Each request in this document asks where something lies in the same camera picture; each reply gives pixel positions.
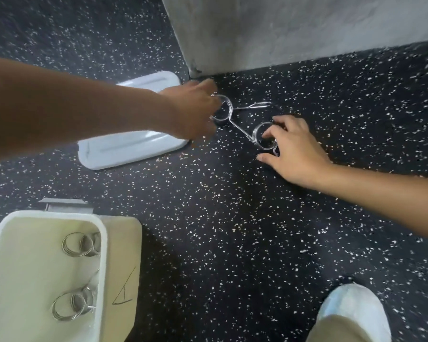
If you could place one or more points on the person's left hand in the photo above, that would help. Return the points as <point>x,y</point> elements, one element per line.
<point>189,110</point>

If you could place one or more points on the person's right hand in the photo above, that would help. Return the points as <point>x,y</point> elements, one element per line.
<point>299,156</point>

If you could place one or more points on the person's right thumb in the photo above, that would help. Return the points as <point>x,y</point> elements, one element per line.
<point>268,159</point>

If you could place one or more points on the person's right middle finger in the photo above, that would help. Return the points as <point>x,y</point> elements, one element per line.
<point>287,121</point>

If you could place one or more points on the person's left fingers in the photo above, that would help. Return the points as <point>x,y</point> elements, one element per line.
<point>207,92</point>

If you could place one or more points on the person's left forearm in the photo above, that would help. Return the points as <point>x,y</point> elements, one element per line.
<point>75,106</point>

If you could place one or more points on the person's right forearm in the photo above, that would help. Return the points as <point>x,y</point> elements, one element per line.
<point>381,199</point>

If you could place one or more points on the white plastic bin lid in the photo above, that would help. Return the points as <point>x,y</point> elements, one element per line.
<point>128,147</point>

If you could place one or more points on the white shoe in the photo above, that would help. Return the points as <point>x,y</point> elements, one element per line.
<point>356,306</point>

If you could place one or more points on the white lid with pencil triangle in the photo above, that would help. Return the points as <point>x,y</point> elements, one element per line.
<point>123,252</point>

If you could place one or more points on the white plastic bin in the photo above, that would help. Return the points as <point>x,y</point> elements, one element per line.
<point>25,274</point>

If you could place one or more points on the grey metal bracket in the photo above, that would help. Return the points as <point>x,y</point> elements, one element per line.
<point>66,204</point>

